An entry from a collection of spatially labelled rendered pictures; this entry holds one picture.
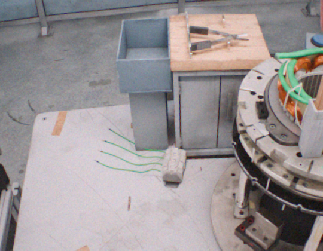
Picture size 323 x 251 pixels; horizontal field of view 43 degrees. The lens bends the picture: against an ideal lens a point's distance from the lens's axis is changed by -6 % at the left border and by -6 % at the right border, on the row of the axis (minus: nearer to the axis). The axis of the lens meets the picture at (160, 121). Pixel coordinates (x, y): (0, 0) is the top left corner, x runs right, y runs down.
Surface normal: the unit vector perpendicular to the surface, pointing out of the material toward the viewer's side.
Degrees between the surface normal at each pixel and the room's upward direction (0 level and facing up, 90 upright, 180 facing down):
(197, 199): 0
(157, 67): 90
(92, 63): 0
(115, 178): 0
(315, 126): 90
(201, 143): 90
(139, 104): 90
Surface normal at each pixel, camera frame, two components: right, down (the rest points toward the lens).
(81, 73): -0.05, -0.73
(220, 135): 0.00, 0.68
